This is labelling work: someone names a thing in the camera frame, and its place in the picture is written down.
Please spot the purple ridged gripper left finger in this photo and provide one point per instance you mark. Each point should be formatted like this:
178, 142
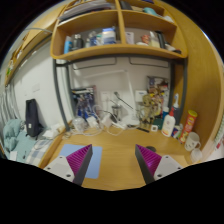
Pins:
79, 162

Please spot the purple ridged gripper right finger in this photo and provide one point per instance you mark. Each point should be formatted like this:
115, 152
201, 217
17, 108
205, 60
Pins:
148, 162

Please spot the black computer mouse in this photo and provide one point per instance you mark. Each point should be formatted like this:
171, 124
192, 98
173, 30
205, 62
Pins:
153, 149

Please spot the white lotion bottle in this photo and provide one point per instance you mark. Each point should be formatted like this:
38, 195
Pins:
168, 124

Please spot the groot figurine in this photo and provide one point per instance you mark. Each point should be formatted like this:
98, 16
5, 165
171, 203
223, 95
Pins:
146, 114

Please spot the white mug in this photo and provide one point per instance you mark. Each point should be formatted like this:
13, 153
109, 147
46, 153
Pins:
192, 142

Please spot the white cup lower right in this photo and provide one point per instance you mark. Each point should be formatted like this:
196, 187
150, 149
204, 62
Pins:
195, 155

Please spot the black bag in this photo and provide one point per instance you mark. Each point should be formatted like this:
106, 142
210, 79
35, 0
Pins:
33, 125

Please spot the red chips can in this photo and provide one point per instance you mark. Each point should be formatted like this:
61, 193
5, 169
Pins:
191, 118

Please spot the teal pillow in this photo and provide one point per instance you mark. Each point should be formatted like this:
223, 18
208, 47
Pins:
10, 133

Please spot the white jar on shelf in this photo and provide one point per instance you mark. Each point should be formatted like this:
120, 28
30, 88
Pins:
108, 36

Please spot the white power strip with cables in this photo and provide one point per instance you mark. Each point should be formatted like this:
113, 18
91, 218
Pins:
95, 122

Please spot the wooden wall shelf unit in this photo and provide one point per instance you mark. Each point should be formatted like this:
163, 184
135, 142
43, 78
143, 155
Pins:
142, 28

